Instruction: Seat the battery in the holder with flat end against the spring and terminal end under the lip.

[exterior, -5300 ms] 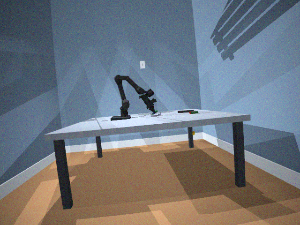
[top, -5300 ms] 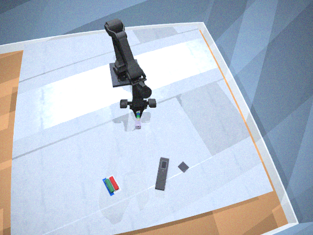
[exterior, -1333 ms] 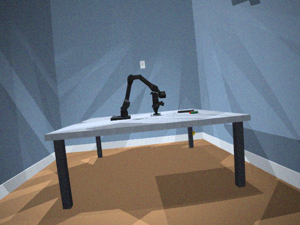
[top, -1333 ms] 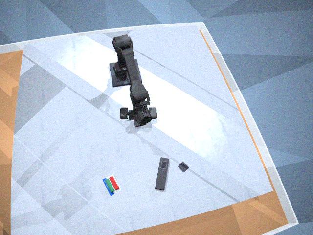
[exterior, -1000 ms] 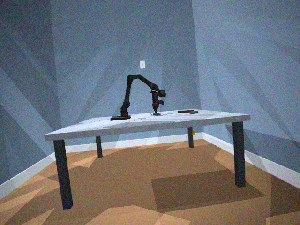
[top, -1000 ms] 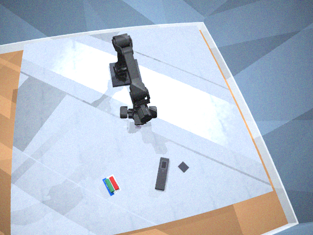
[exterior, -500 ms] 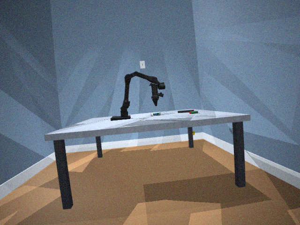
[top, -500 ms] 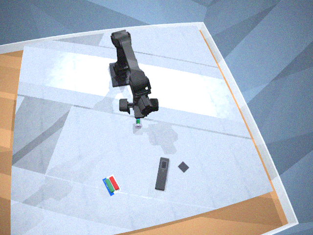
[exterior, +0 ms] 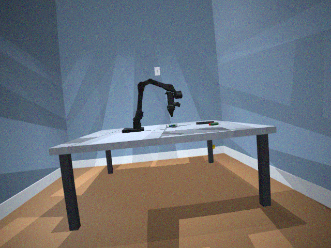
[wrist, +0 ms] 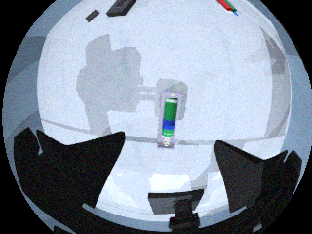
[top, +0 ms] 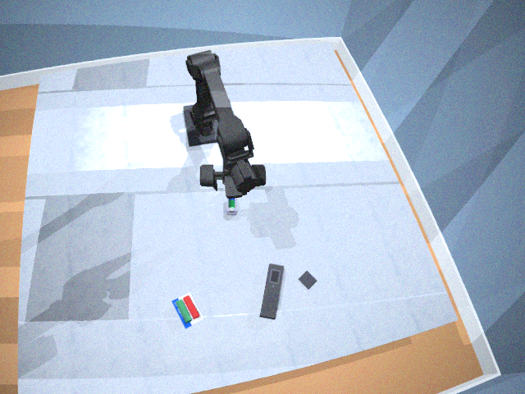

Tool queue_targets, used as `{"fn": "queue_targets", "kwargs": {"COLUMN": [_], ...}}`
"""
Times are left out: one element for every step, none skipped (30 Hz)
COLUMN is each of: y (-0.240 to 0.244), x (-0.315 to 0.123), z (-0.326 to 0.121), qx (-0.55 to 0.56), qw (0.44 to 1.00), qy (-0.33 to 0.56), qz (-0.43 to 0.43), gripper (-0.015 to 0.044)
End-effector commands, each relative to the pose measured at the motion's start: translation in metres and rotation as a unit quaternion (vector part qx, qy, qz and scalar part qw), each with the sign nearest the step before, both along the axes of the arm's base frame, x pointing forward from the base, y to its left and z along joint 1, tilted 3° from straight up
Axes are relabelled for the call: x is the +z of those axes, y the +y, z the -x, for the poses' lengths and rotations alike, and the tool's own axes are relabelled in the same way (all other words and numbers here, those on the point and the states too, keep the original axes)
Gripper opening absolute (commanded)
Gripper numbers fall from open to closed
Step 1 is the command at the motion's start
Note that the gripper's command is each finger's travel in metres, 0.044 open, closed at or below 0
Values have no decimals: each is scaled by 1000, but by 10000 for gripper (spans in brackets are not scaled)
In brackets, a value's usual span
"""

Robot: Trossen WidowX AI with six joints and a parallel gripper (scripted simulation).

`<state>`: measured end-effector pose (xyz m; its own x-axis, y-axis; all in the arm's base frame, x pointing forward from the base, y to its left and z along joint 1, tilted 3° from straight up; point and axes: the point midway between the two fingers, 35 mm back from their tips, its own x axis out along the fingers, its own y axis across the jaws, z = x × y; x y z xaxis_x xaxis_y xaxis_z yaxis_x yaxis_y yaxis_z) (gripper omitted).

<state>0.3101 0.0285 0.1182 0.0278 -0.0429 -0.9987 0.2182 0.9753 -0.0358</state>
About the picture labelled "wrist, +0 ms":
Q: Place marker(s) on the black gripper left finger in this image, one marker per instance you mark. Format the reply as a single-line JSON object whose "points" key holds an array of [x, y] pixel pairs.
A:
{"points": [[86, 165]]}

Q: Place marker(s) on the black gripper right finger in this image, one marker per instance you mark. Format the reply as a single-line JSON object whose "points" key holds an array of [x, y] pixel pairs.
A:
{"points": [[243, 173]]}

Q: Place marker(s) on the green striped battery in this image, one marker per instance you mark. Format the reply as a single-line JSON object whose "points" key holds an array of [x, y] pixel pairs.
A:
{"points": [[169, 116]]}

